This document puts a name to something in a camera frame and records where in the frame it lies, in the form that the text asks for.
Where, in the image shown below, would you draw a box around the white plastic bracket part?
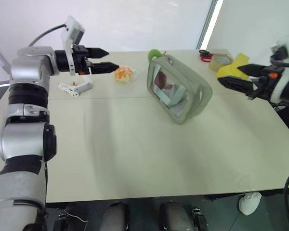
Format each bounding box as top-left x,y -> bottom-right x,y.
58,76 -> 95,97

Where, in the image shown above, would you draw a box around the yellow cloth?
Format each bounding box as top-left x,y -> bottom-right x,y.
215,53 -> 252,80

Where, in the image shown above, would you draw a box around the grey rounded robot leg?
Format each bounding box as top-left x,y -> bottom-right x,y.
100,201 -> 131,231
159,201 -> 195,231

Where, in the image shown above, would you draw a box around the red black scissors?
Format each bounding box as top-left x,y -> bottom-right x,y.
198,49 -> 213,64

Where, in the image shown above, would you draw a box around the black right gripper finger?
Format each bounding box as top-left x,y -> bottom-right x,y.
237,63 -> 268,78
217,76 -> 258,95

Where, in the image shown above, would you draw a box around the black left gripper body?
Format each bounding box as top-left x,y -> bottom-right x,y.
72,44 -> 93,75

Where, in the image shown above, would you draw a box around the clear zippered pouch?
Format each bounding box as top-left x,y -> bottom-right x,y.
146,54 -> 214,125

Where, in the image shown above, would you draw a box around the brown packing tape roll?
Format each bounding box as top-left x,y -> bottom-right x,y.
209,53 -> 234,72

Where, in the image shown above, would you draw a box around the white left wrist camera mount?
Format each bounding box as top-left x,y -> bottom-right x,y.
60,15 -> 86,76

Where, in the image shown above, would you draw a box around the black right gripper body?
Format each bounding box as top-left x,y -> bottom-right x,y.
246,64 -> 285,103

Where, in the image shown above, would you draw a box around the grey left arm cable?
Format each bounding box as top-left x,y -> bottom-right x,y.
28,24 -> 67,47

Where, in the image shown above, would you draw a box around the white shoe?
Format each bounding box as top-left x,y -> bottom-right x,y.
238,192 -> 262,216

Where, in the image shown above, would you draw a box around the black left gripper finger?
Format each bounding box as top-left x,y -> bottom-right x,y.
86,47 -> 110,59
89,62 -> 120,75

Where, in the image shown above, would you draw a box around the orange white wrapped bun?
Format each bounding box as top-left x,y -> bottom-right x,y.
114,66 -> 138,84

